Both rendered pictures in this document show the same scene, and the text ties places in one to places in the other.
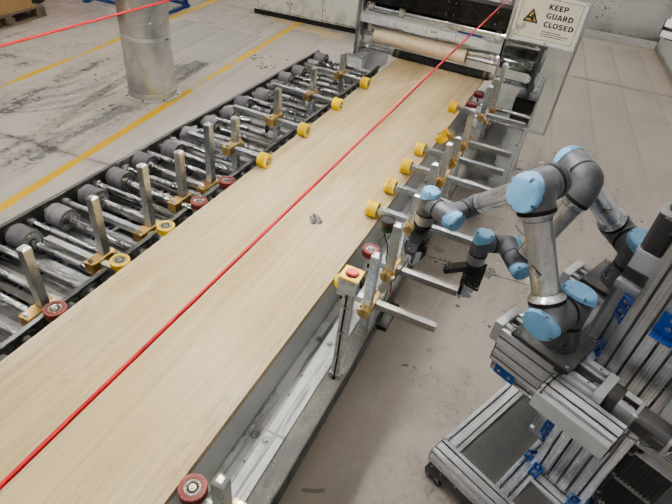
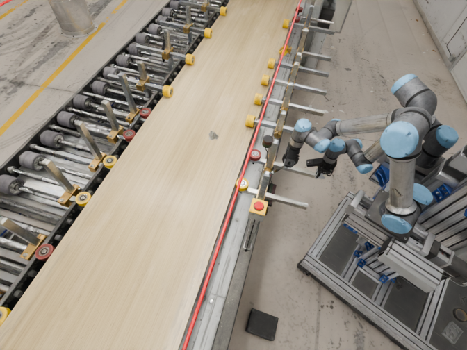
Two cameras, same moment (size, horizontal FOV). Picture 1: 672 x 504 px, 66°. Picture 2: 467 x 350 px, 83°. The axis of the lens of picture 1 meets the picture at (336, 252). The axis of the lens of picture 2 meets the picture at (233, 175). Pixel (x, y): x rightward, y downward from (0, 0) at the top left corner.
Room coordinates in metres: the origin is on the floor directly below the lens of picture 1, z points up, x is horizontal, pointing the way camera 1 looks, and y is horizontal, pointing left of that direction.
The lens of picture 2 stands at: (0.77, 0.15, 2.24)
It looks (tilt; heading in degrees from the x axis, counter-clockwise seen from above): 55 degrees down; 351
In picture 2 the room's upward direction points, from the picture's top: 6 degrees clockwise
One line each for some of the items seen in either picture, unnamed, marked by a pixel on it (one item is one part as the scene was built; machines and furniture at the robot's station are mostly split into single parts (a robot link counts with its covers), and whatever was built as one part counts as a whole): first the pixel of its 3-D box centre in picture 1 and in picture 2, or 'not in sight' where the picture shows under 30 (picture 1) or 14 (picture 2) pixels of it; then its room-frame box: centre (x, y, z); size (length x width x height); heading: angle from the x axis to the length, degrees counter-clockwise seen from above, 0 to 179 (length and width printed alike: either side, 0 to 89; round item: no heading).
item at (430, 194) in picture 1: (429, 201); (301, 130); (1.67, -0.32, 1.30); 0.09 x 0.08 x 0.11; 41
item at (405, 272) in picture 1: (409, 274); (282, 167); (1.78, -0.34, 0.84); 0.43 x 0.03 x 0.04; 69
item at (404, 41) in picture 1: (443, 51); not in sight; (4.40, -0.66, 1.05); 1.43 x 0.12 x 0.12; 69
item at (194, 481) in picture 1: (193, 496); not in sight; (0.69, 0.31, 0.85); 0.08 x 0.08 x 0.11
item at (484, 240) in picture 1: (482, 243); (336, 148); (1.69, -0.57, 1.13); 0.09 x 0.08 x 0.11; 101
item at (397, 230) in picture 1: (389, 267); (269, 165); (1.77, -0.24, 0.87); 0.04 x 0.04 x 0.48; 69
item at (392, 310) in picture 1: (385, 308); (272, 197); (1.55, -0.23, 0.84); 0.44 x 0.03 x 0.04; 69
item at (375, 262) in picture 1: (368, 299); (260, 195); (1.54, -0.15, 0.89); 0.04 x 0.04 x 0.48; 69
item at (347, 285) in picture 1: (351, 282); (257, 210); (1.30, -0.06, 1.18); 0.07 x 0.07 x 0.08; 69
